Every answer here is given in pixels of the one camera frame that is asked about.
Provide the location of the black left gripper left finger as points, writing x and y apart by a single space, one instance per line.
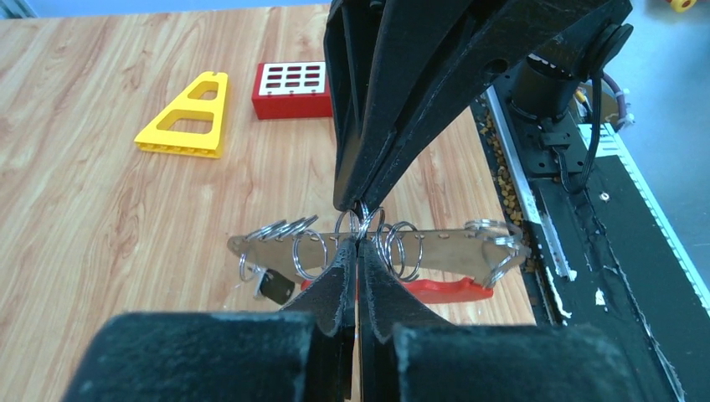
302 352

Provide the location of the metal key organizer red handle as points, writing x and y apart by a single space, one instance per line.
438 266

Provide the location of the yellow triangular bracket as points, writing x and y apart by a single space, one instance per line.
204 100

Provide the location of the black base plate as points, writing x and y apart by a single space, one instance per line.
607 256

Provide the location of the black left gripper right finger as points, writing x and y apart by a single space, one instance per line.
409 353

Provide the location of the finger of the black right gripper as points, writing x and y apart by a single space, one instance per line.
419 64
366 137

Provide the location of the black tag key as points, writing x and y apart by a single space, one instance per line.
274 286

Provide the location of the red perforated block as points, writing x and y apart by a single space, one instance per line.
291 90

